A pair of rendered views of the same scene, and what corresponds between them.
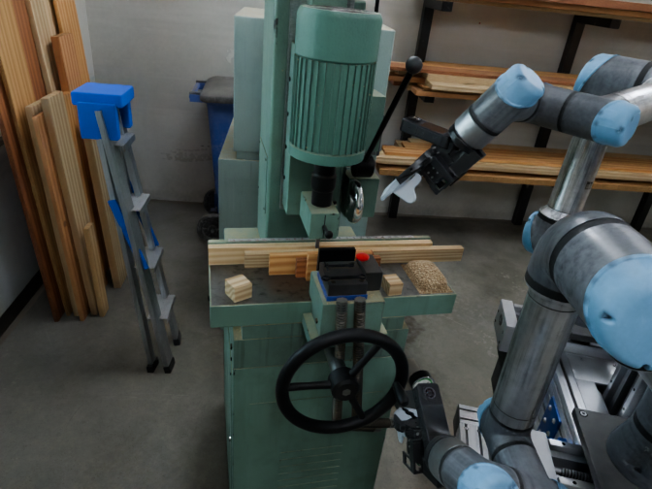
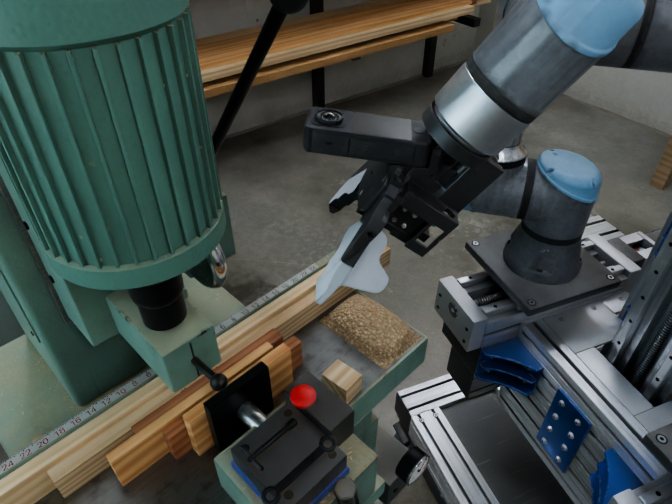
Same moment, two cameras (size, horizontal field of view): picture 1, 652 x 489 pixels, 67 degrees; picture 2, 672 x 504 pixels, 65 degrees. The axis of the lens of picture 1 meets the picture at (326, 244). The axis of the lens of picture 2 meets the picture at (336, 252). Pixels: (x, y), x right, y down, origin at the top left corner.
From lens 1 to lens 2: 64 cm
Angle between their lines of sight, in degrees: 27
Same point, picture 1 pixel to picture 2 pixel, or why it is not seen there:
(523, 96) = (620, 28)
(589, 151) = not seen: hidden behind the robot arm
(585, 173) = not seen: hidden behind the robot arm
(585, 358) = (563, 314)
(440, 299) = (411, 357)
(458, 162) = (456, 187)
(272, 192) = (37, 308)
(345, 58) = (123, 23)
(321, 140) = (134, 234)
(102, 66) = not seen: outside the picture
